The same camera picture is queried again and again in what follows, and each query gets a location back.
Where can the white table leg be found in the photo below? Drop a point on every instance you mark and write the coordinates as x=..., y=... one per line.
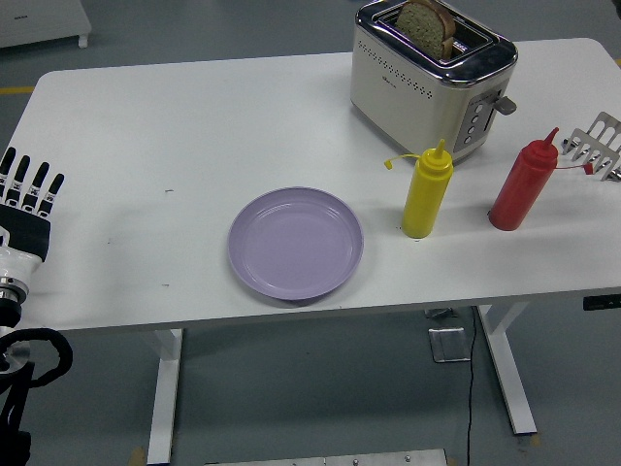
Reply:
x=165, y=398
x=509, y=374

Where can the cream and chrome toaster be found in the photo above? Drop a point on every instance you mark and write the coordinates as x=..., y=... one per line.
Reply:
x=407, y=97

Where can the square metal floor plate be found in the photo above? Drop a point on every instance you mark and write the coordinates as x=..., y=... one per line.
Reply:
x=449, y=344

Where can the purple plate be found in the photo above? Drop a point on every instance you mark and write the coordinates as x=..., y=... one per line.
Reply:
x=296, y=242

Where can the brown bread slice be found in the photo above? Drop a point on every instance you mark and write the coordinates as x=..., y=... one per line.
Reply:
x=422, y=26

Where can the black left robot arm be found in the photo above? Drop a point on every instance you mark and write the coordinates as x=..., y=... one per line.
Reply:
x=17, y=364

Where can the metal toast rack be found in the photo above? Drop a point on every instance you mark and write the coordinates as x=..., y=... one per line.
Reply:
x=601, y=145

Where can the red squeeze bottle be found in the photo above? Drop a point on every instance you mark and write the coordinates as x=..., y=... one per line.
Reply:
x=519, y=189

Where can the long metal base plate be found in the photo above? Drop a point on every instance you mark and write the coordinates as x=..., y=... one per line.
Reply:
x=325, y=458

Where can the grey toaster lever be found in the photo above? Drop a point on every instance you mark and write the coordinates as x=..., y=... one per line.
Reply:
x=506, y=104

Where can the yellow squeeze bottle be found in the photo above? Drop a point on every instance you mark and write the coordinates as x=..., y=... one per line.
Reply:
x=427, y=194

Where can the small grey floor fitting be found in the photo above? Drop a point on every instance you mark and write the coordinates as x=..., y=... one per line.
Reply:
x=440, y=313

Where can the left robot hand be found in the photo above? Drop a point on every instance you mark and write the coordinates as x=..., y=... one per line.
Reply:
x=24, y=235

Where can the black table control panel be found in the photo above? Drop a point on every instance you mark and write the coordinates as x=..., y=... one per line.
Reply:
x=601, y=303

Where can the white cabinet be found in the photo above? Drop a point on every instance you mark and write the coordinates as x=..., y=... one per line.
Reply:
x=39, y=19

